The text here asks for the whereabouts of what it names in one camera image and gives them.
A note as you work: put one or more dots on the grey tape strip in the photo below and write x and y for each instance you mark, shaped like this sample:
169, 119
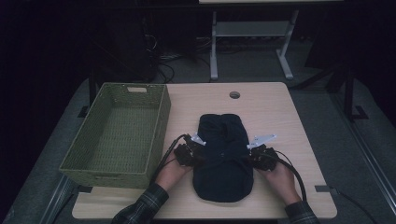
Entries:
322, 188

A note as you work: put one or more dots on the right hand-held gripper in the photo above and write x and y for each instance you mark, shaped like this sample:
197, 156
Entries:
264, 158

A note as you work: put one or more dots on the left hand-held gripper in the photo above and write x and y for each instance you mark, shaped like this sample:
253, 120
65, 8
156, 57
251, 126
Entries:
186, 154

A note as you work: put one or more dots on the black metal stand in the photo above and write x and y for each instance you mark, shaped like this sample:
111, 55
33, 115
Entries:
348, 93

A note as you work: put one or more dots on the dark navy printed shirt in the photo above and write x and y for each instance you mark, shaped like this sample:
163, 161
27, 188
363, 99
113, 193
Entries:
222, 180

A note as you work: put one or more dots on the green woven basket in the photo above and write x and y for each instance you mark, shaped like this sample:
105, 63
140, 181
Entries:
130, 130

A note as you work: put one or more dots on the dark tape strip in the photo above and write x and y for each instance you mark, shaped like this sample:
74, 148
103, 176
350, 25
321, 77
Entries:
84, 189

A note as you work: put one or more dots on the metal floor rail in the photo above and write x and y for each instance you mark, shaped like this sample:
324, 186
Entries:
57, 199
367, 161

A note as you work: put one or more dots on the white standing desk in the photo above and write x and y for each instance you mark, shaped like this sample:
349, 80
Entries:
249, 28

